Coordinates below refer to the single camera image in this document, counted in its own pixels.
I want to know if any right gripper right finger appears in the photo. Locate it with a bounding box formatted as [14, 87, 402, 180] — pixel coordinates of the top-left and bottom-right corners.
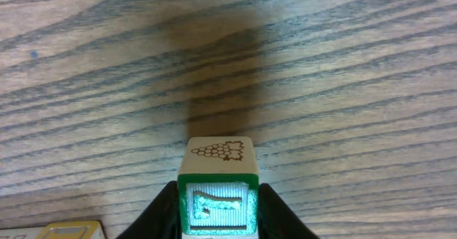
[257, 183, 319, 239]

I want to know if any green seven block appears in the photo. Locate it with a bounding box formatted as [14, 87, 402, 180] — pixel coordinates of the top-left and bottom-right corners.
[177, 136, 259, 235]

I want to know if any white feather block blue X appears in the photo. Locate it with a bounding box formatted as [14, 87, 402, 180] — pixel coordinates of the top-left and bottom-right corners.
[36, 221, 105, 239]

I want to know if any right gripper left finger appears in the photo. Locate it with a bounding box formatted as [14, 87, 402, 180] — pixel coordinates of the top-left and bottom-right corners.
[116, 180, 182, 239]

